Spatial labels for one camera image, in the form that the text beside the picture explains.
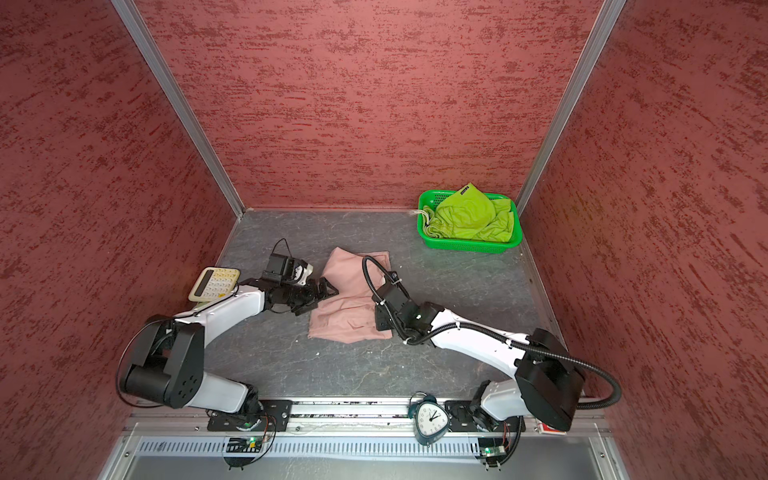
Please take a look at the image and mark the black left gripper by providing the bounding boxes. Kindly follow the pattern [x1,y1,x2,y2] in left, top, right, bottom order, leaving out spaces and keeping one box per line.
[281,277,339,314]

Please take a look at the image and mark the pink shorts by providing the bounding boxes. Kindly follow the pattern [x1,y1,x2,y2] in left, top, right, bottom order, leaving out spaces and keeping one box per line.
[308,248,392,344]

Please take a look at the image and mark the lime green shorts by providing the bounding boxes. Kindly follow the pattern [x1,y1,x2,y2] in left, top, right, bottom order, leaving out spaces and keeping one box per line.
[415,183,522,245]

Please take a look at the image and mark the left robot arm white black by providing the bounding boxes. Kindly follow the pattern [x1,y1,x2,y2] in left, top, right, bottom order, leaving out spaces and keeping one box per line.
[115,254,339,422]

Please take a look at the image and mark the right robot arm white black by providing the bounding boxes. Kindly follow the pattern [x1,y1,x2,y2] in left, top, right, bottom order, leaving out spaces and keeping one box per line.
[372,282,586,432]

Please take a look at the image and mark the cream yellow calculator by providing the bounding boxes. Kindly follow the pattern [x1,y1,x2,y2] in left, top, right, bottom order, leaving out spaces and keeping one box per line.
[188,267,241,303]

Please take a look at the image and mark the teal alarm clock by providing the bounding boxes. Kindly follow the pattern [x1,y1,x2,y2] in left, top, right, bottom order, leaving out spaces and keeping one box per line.
[407,391,450,446]

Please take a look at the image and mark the green plastic basket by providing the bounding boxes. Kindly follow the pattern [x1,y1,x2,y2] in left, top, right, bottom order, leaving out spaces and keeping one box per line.
[416,190,524,254]

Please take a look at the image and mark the right circuit board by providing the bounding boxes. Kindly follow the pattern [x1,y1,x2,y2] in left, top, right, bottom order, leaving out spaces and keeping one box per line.
[477,437,508,465]

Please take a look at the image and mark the circuit board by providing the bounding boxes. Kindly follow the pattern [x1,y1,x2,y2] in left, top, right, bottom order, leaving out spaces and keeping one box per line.
[225,437,262,455]
[477,437,508,465]

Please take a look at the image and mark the left circuit board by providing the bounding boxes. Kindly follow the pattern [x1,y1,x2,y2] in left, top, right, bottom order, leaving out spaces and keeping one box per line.
[225,437,262,455]

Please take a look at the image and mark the red card packet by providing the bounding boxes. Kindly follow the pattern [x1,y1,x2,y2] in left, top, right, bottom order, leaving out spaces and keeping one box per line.
[538,422,566,435]

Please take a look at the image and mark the aluminium front rail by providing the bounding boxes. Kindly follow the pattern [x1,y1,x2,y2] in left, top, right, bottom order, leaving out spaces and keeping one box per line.
[118,397,613,440]

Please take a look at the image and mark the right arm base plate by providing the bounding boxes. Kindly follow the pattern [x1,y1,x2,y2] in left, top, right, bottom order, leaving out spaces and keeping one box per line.
[444,400,520,434]

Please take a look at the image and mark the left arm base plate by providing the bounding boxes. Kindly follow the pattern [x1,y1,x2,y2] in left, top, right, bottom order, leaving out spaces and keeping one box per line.
[206,400,294,433]

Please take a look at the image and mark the left aluminium corner post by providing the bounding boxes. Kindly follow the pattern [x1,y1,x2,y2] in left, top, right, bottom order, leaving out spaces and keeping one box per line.
[111,0,247,220]

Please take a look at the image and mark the aluminium corner post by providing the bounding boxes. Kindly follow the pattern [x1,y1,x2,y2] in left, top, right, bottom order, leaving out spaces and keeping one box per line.
[516,0,626,214]
[111,0,247,220]

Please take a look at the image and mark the right aluminium corner post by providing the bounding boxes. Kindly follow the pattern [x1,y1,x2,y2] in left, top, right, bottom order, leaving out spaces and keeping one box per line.
[516,0,626,214]

